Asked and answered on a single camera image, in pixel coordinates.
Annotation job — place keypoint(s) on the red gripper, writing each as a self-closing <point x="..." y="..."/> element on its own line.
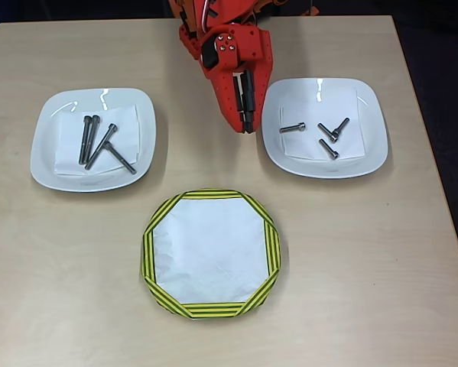
<point x="228" y="63"/>

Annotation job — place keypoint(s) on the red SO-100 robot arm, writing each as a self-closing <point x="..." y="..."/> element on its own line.
<point x="228" y="9"/>

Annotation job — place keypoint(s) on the white paper napkin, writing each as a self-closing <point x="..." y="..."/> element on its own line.
<point x="72" y="153"/>
<point x="324" y="103"/>

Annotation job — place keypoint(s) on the small orange printed part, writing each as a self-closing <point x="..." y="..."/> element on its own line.
<point x="310" y="12"/>

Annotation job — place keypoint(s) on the white square ceramic plate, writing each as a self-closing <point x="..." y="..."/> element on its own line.
<point x="41" y="153"/>
<point x="374" y="153"/>

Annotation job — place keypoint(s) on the yellow green striped plate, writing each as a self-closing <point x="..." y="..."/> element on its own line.
<point x="213" y="310"/>

